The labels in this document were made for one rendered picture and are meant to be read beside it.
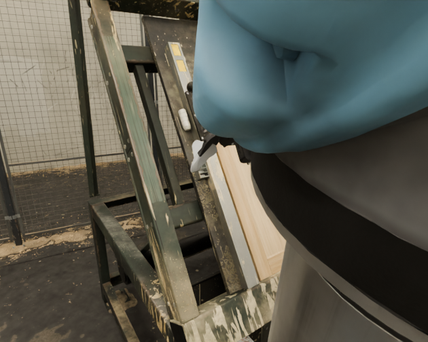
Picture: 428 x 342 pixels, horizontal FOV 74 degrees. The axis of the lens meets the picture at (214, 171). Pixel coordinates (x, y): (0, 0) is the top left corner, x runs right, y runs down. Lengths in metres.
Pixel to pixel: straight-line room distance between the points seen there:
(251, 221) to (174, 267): 0.35
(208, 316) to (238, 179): 0.48
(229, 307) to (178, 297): 0.17
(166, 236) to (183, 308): 0.21
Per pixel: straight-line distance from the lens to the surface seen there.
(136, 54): 1.23
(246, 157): 0.54
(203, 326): 0.94
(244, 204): 1.08
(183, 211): 1.01
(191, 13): 1.39
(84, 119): 1.80
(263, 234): 1.11
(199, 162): 0.62
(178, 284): 0.90
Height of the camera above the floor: 1.57
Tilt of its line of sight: 18 degrees down
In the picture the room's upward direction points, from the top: straight up
